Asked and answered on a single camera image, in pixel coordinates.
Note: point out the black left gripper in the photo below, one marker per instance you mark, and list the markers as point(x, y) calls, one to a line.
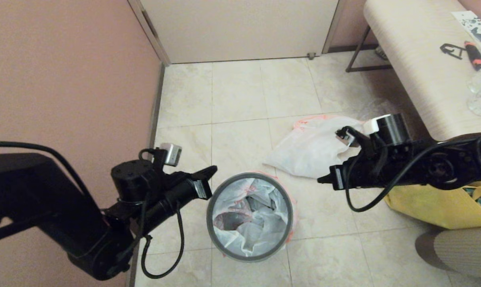
point(180, 191)

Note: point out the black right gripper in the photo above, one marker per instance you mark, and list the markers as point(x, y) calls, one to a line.
point(376, 169)

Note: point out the used white red-print trash bag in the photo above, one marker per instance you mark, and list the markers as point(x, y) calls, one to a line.
point(304, 151)

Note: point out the fresh white red-print trash bag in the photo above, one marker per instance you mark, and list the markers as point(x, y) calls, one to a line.
point(260, 231)

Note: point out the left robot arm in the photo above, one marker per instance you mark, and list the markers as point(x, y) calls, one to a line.
point(45, 199)

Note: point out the clear bag of dark parts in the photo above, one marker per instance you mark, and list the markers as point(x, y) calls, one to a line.
point(378, 109)

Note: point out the yellow fabric tote bag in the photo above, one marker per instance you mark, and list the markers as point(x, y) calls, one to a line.
point(436, 207)

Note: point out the small grey floor object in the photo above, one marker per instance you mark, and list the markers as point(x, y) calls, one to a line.
point(381, 53)

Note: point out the white door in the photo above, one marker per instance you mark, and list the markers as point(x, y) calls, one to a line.
point(240, 28)

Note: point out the teal patterned tote contents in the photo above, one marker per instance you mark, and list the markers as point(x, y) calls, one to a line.
point(475, 193)

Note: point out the light wood-grain table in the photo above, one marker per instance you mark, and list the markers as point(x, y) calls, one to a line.
point(416, 59)

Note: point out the white ribbed cylinder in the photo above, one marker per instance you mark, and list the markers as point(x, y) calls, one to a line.
point(464, 251)

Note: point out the black hook clip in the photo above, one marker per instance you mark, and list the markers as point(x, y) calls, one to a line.
point(448, 48)

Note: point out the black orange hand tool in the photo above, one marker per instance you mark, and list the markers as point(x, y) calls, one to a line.
point(475, 56)

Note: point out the printed black white paper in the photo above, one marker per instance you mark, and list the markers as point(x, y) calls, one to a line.
point(474, 26)

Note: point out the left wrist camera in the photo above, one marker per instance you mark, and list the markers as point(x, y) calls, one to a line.
point(133, 179)

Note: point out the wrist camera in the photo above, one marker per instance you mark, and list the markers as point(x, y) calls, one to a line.
point(133, 179)
point(390, 129)

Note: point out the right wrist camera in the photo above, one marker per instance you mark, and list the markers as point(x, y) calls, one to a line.
point(390, 129)

